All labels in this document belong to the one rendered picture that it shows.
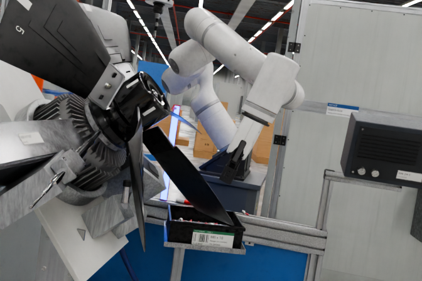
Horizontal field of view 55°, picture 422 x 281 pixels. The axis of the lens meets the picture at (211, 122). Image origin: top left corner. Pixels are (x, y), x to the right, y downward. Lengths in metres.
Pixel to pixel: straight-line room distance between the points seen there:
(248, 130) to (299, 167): 1.88
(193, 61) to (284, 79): 0.45
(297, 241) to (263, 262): 0.14
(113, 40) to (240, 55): 0.32
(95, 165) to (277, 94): 0.44
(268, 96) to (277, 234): 0.58
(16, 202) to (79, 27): 0.34
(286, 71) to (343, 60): 1.89
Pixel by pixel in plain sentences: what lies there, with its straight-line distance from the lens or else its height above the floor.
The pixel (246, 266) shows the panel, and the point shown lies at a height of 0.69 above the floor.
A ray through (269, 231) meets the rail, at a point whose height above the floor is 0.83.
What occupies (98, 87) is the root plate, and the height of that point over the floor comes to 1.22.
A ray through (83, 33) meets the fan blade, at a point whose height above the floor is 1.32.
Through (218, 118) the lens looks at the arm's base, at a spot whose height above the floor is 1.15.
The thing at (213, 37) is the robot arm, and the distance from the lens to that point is 1.12.
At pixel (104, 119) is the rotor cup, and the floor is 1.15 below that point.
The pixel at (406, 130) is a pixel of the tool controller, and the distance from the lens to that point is 1.35.
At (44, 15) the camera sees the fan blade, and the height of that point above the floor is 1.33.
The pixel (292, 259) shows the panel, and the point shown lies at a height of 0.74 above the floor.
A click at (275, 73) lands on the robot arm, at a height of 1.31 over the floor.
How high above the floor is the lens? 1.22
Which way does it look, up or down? 3 degrees down
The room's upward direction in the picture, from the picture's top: 8 degrees clockwise
